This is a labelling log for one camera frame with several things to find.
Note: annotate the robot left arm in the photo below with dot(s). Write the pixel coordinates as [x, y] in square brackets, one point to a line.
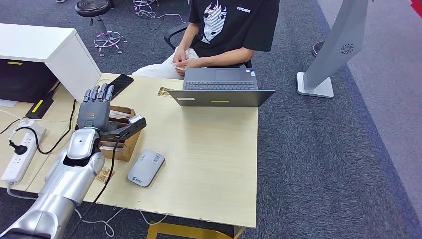
[66, 178]

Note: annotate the white power strip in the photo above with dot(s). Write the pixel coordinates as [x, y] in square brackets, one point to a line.
[18, 161]

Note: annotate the black round stool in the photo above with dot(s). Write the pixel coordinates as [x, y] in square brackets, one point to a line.
[92, 7]

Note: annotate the gold patterned card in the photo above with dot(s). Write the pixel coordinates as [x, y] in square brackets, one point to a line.
[105, 175]
[164, 92]

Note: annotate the black slab with yellow sticker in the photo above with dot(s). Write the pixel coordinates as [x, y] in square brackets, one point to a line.
[44, 105]

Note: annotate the white cabinet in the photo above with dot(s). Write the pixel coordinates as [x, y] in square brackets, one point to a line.
[36, 41]

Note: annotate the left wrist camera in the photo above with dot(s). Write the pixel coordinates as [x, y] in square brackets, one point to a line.
[137, 119]

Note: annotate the white paper sheet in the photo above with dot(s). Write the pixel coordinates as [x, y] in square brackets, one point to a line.
[6, 103]

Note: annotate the person's left forearm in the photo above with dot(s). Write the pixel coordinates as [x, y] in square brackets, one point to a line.
[225, 57]

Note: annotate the grey kiosk stand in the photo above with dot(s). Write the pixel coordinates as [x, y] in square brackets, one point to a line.
[339, 39]

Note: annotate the grey laptop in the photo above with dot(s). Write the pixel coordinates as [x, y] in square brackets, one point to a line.
[220, 98]

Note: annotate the black box with yellow label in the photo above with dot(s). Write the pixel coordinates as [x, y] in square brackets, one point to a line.
[23, 82]

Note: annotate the person's left hand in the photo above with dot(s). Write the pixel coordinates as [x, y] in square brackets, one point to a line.
[193, 62]

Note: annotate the cardboard card organizer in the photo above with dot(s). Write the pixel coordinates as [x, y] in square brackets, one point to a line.
[130, 146]

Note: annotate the person's right forearm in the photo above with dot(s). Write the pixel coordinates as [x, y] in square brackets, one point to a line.
[188, 38]

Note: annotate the person's right hand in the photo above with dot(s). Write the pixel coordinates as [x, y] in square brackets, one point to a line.
[179, 55]

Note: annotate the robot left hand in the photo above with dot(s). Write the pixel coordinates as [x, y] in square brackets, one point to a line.
[94, 113]

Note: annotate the dark round floor base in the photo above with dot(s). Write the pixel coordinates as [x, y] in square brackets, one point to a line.
[316, 49]

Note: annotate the white card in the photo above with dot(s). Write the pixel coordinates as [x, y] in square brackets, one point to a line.
[119, 114]
[107, 149]

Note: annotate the black smartphone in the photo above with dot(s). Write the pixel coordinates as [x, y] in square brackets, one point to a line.
[122, 82]

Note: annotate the black camera bracket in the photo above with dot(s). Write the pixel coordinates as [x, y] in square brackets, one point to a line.
[122, 132]

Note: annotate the grey card reader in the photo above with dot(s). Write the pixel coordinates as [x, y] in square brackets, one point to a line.
[146, 168]

